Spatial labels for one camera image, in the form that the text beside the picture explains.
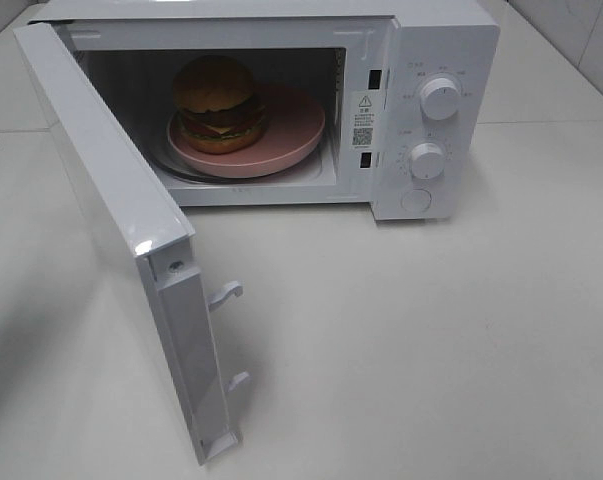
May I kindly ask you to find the white microwave door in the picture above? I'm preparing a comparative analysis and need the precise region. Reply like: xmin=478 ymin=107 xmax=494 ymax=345
xmin=15 ymin=23 xmax=243 ymax=464

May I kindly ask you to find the burger with lettuce and tomato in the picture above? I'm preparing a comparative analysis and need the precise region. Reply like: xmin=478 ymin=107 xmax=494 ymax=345
xmin=172 ymin=55 xmax=267 ymax=155

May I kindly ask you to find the pink round plate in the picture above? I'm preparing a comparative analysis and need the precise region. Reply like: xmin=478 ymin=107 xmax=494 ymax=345
xmin=166 ymin=83 xmax=326 ymax=179

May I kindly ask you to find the round white door release button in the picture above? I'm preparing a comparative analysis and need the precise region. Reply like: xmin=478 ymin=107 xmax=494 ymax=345
xmin=400 ymin=188 xmax=432 ymax=214

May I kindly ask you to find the glass microwave turntable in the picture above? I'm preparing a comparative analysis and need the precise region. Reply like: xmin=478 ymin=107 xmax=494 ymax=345
xmin=151 ymin=151 xmax=323 ymax=185

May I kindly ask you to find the white microwave oven body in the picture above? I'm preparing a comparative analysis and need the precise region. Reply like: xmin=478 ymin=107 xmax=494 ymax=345
xmin=24 ymin=1 xmax=500 ymax=220

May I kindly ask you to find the white lower microwave knob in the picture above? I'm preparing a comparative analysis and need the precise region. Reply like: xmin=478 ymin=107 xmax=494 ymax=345
xmin=408 ymin=142 xmax=445 ymax=180

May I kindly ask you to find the white microwave knob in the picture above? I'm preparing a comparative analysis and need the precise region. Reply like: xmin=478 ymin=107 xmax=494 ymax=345
xmin=408 ymin=142 xmax=445 ymax=180
xmin=418 ymin=74 xmax=462 ymax=121

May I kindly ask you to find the white upper microwave knob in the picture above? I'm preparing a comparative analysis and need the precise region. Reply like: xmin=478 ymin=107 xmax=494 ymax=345
xmin=418 ymin=74 xmax=462 ymax=121

